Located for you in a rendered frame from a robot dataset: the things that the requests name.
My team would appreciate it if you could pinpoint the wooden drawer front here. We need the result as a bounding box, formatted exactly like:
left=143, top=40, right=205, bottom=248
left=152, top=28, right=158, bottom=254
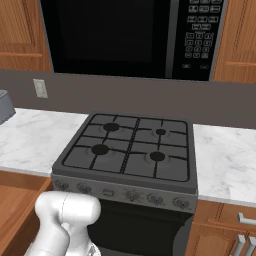
left=194, top=199, right=256, bottom=233

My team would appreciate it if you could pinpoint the black microwave oven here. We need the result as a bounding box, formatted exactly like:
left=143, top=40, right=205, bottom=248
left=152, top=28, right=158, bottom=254
left=38, top=0, right=229, bottom=83

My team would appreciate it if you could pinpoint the grey stove knob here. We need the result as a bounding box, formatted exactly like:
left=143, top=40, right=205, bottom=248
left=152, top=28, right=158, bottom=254
left=125, top=189, right=141, bottom=202
left=55, top=180, right=70, bottom=191
left=173, top=196, right=190, bottom=210
left=147, top=193, right=164, bottom=206
left=77, top=183, right=92, bottom=195

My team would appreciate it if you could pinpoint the grey toaster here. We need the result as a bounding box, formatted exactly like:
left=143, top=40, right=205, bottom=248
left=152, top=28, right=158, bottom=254
left=0, top=89, right=17, bottom=126

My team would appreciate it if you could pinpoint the silver drawer handle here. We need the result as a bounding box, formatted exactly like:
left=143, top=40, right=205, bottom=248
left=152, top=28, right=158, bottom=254
left=237, top=212, right=256, bottom=227

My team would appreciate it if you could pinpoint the wooden wall cupboard door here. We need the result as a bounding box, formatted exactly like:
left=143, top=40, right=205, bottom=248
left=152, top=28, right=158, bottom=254
left=0, top=0, right=54, bottom=73
left=212, top=0, right=256, bottom=84

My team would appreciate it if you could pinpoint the silver cupboard handle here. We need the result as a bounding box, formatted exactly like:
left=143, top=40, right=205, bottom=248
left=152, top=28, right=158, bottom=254
left=245, top=235, right=256, bottom=256
left=231, top=234, right=247, bottom=256

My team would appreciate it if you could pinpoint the open wooden drawer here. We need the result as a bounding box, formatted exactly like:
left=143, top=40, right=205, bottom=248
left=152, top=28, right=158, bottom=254
left=0, top=169, right=54, bottom=256

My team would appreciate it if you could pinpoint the wooden base cupboard door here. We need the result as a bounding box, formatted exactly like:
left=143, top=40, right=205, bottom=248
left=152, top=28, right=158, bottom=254
left=184, top=222, right=256, bottom=256

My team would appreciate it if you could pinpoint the white wall socket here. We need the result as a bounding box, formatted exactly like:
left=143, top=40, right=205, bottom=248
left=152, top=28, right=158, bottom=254
left=32, top=78, right=49, bottom=99

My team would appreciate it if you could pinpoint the grey gas stove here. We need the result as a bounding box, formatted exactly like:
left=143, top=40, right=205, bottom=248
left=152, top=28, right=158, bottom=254
left=50, top=111, right=200, bottom=256

